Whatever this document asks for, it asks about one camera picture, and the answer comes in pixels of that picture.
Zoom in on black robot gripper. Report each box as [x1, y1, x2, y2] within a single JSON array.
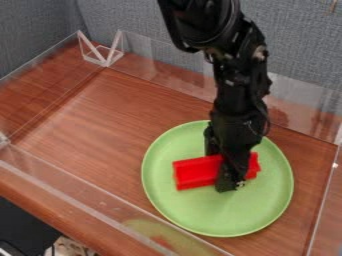
[[204, 78, 272, 193]]

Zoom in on red plastic block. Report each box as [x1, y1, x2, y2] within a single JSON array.
[[172, 151, 264, 192]]

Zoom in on clear acrylic corner bracket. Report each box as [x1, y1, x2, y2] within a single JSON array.
[[77, 31, 125, 68]]

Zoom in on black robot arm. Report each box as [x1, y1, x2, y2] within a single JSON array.
[[157, 0, 273, 193]]

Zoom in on green round plate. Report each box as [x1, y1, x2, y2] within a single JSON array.
[[142, 120, 295, 237]]

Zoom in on clear acrylic enclosure wall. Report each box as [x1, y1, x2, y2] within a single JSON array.
[[0, 31, 342, 256]]

